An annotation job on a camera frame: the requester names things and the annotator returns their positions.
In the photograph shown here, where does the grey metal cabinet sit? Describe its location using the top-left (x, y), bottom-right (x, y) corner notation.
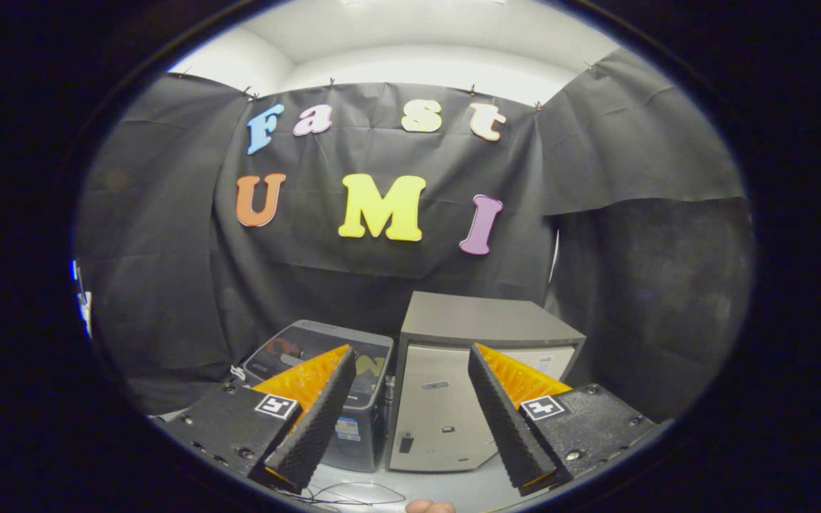
top-left (386, 291), bottom-right (587, 473)

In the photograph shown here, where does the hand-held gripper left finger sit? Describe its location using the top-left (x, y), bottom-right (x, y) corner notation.
top-left (161, 344), bottom-right (358, 494)

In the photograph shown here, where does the black backdrop cloth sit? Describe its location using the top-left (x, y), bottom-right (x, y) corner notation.
top-left (74, 46), bottom-right (755, 421)

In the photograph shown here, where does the dark washing machine lid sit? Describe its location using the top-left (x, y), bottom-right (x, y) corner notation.
top-left (242, 319), bottom-right (395, 412)

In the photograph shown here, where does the grey washing machine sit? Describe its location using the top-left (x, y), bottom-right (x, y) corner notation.
top-left (239, 356), bottom-right (391, 473)

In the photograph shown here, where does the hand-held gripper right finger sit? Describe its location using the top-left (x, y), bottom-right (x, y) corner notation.
top-left (468, 343), bottom-right (673, 497)

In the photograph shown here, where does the white and blue object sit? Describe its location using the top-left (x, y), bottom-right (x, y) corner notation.
top-left (71, 258), bottom-right (95, 337)

